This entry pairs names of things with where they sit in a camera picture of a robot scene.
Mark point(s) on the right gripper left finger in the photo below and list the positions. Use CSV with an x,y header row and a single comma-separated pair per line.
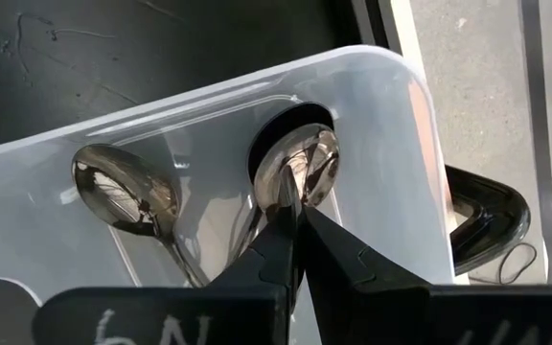
x,y
161,316

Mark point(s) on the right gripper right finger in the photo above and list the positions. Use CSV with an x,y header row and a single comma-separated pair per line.
x,y
424,316

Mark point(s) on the black spoon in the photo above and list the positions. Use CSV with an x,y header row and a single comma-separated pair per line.
x,y
305,158

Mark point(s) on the clear plastic bin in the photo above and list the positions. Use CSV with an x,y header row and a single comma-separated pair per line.
x,y
41,230

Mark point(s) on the black loop frame bracket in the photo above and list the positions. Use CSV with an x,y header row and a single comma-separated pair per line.
x,y
496,215

